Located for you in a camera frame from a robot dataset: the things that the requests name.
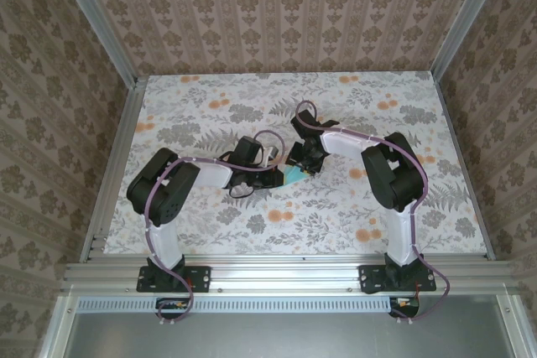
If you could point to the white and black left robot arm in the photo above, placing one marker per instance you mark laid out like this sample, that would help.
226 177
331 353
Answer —
165 245

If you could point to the floral patterned table cover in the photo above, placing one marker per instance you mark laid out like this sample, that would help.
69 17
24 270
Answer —
293 232

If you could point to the aluminium table side rail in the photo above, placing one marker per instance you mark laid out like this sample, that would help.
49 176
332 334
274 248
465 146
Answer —
465 165
117 165

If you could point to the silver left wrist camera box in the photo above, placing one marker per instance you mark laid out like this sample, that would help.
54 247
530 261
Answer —
272 152

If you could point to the light blue paper sheet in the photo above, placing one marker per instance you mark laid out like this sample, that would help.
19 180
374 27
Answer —
293 175

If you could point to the aluminium corner post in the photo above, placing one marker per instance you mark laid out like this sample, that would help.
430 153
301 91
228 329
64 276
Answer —
466 18
100 22

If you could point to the aluminium lower frame rail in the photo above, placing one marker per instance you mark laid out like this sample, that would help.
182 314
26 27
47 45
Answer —
518 324
56 333

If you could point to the aluminium cross beam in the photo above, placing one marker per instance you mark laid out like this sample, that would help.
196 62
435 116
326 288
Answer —
285 274

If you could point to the black connector board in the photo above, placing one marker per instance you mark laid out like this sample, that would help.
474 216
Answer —
405 309
168 305

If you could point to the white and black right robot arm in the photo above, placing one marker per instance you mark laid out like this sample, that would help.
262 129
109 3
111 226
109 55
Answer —
400 236

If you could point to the grey metal panel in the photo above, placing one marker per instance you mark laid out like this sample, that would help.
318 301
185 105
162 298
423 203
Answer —
293 337

